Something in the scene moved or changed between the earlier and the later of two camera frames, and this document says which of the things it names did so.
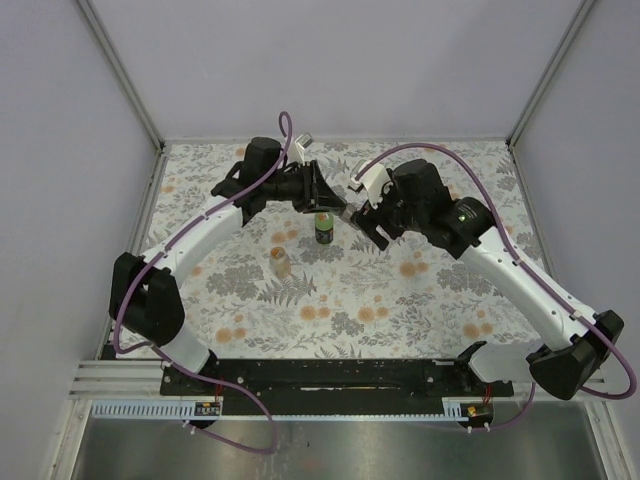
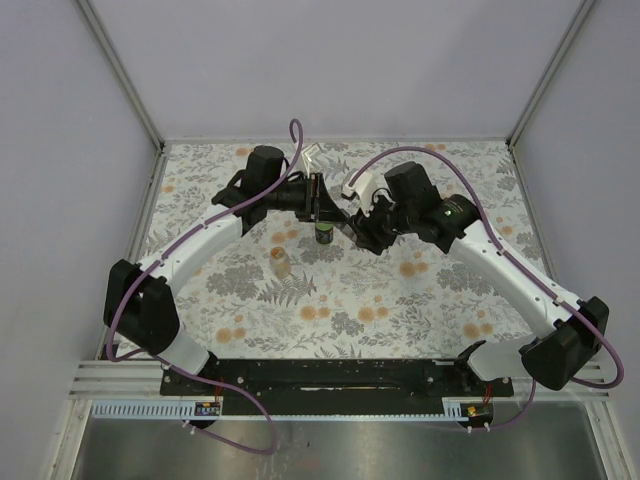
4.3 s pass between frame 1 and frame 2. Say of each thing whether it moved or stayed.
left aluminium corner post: stayed
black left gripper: moved
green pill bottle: stayed
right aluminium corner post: stayed
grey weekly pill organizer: moved
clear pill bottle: stayed
